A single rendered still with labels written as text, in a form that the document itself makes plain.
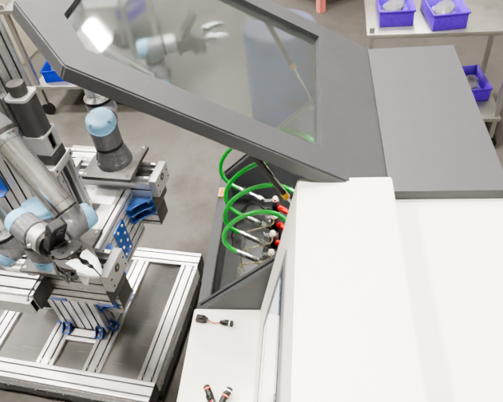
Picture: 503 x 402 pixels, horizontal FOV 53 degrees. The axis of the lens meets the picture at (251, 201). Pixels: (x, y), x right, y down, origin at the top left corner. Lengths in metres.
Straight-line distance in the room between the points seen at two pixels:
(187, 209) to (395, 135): 2.20
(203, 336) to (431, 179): 0.83
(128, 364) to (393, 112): 1.71
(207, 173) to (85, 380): 1.72
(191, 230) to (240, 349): 1.77
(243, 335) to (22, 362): 1.42
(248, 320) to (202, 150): 2.38
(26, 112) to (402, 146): 1.20
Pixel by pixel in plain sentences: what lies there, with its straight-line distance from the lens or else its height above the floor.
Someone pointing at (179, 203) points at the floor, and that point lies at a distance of 3.49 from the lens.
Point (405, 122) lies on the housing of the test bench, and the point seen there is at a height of 1.50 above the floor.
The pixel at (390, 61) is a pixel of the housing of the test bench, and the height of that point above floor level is 1.50.
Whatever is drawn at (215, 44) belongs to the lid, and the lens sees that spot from 1.44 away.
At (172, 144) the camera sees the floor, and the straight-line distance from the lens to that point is 4.00.
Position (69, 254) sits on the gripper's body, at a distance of 1.32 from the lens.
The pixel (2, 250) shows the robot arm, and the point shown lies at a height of 1.24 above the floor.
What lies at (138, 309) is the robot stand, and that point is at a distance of 2.74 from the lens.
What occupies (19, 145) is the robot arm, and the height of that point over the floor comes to 1.56.
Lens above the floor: 2.38
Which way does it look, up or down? 44 degrees down
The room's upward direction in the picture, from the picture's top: 8 degrees counter-clockwise
